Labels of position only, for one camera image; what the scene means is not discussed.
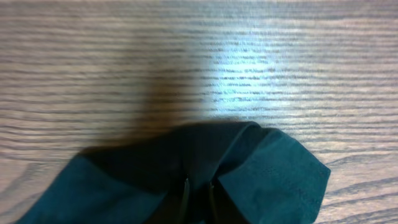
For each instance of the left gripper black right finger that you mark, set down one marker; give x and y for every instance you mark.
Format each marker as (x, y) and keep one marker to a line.
(222, 208)

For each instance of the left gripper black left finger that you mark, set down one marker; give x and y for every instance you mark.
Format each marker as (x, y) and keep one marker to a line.
(173, 208)

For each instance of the black t-shirt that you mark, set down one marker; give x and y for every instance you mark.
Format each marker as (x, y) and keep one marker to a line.
(270, 177)

